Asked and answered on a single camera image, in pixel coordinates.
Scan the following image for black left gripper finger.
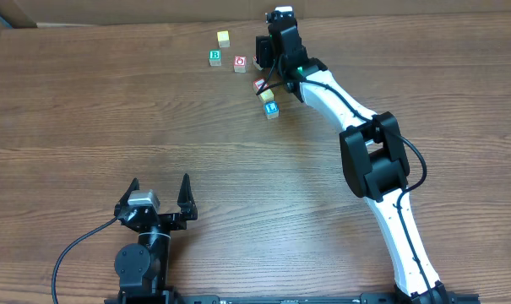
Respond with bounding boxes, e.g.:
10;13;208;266
177;173;196;214
117;178;139;206

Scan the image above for red M wooden block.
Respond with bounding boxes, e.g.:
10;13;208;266
253;56;263;71

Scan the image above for yellow wooden block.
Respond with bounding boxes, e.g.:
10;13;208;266
258;89;275;104
216;30;231;48

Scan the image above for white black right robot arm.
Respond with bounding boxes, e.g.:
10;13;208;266
256;7;450;303

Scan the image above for red O wooden block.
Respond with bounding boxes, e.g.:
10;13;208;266
233;56;247;73

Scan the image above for red I wooden block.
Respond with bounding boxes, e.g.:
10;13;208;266
253;79;268;95

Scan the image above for yellow top wooden block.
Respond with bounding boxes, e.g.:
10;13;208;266
216;30;231;48

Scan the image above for green B wooden block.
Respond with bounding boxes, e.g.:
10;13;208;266
209;50;221;67

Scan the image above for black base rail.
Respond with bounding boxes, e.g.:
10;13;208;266
103;291;480;304

